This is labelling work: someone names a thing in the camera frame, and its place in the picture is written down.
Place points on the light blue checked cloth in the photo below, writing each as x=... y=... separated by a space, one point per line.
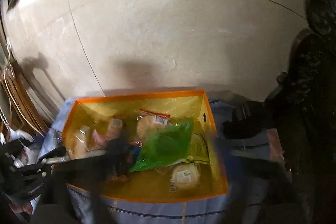
x=241 y=205

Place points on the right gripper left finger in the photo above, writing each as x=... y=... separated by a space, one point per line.
x=91 y=171

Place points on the round bread packet white label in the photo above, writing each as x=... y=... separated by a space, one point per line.
x=185 y=177

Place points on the white plastic bag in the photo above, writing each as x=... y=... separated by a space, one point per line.
x=20 y=147

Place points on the orange cardboard box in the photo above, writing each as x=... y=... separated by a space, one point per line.
x=149 y=186

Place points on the green snack bag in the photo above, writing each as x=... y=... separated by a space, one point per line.
x=165 y=146

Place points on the carved wooden chair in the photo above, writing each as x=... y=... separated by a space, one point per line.
x=15 y=85

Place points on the yellow printed snack packet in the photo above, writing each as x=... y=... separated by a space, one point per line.
x=198 y=151

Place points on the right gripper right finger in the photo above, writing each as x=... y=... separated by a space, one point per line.
x=249 y=158

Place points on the bun packet red stripe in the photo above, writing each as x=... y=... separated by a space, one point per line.
x=149 y=122

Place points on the pink tablecloth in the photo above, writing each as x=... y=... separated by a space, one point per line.
x=276 y=152

